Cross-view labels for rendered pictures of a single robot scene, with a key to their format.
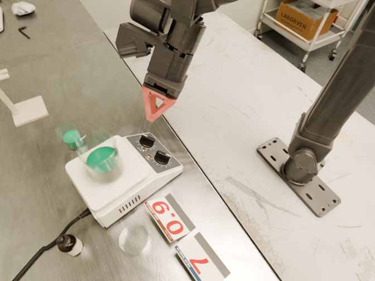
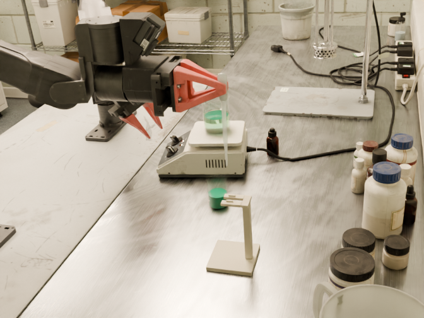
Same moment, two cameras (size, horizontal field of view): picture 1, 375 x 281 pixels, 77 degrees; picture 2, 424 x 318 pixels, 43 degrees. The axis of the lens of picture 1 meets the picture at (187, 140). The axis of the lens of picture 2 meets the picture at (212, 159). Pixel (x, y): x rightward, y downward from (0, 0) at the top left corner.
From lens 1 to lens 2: 135 cm
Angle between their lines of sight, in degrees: 87
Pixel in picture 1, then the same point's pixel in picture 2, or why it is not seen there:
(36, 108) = (224, 251)
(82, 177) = (236, 133)
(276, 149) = (99, 133)
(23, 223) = (297, 176)
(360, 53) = not seen: hidden behind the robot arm
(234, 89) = (36, 176)
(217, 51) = not seen: outside the picture
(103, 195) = (233, 123)
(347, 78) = not seen: hidden behind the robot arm
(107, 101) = (146, 226)
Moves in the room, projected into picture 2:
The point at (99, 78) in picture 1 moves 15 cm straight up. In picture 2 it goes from (118, 259) to (104, 188)
